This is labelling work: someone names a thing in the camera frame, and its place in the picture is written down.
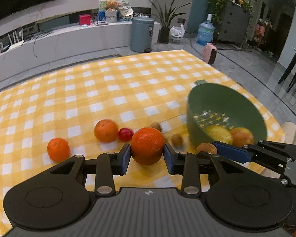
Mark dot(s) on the yellow checkered tablecloth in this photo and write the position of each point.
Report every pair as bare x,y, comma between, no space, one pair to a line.
133,91

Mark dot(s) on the teddy bear toy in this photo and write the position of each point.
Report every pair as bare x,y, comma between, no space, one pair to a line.
111,5

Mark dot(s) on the blue water jug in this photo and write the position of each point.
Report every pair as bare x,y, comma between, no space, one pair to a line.
205,31

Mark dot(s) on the pink small heater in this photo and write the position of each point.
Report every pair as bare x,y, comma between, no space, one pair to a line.
209,53

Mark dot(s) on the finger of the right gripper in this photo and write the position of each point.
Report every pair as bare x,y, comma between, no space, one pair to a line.
237,154
268,152

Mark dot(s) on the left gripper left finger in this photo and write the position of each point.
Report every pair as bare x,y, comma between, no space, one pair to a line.
104,167

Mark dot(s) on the reddish apple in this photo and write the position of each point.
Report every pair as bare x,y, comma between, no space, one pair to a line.
242,136

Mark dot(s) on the green colander bowl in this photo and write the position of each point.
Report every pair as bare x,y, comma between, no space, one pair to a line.
213,104

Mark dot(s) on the tall potted plant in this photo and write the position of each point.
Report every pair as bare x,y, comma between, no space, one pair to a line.
166,15

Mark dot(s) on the white tv console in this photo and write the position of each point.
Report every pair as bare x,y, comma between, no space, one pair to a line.
63,43

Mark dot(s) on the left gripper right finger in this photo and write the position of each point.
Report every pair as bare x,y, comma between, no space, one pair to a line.
191,166

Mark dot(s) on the grey-blue trash bin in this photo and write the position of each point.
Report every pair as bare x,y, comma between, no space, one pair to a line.
141,34

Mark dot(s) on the red box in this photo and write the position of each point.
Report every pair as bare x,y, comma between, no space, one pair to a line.
85,20

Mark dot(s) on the dark grey drawer cabinet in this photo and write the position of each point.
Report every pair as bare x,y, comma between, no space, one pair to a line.
234,24

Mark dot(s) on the large back orange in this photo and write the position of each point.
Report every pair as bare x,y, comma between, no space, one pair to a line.
106,131

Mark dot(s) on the white plastic bag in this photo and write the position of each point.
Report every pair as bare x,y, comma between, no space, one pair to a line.
176,34

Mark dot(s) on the red tomato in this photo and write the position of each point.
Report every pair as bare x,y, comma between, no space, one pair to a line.
125,134

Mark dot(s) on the leafy plant on cabinet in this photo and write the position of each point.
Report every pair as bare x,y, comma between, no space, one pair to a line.
216,8

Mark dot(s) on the yellow pear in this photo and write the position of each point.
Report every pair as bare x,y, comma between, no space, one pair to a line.
219,133

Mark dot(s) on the white wifi router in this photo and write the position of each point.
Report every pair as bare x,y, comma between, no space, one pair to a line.
15,42

